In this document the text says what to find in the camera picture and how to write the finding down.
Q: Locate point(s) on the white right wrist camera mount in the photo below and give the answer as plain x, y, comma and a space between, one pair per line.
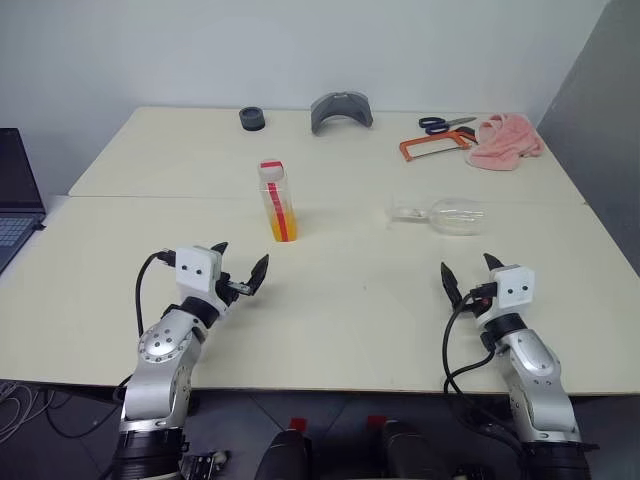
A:
515, 287

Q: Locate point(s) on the orange hacksaw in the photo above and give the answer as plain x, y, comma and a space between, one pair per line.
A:
435, 137

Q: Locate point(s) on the bottle with orange liquid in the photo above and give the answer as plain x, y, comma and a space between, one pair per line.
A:
285, 225

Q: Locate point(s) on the pink towel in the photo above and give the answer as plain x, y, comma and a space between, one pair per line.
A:
505, 142

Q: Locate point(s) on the grey curved visor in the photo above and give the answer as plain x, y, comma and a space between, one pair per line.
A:
320, 112

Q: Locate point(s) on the small black floor device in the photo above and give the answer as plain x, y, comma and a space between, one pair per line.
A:
205, 465

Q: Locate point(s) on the dark rounded shape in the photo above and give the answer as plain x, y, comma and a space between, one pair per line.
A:
410, 452
285, 457

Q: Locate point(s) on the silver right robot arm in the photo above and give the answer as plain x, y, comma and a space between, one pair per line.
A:
537, 365

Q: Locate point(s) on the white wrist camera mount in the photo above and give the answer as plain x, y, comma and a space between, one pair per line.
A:
515, 287
195, 270

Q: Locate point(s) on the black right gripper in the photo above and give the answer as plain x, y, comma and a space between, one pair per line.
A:
472, 305

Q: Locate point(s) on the dark laptop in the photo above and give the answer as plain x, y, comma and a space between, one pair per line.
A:
15, 170

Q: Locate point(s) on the clear wine glass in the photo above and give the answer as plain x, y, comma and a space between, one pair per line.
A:
457, 215

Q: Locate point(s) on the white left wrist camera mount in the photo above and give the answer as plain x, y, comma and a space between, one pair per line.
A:
195, 270

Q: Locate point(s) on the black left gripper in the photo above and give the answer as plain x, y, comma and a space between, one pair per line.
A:
231, 289

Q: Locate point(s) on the red square tag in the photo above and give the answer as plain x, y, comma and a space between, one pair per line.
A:
375, 422
298, 424

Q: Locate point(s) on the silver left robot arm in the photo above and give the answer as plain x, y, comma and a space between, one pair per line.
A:
160, 345

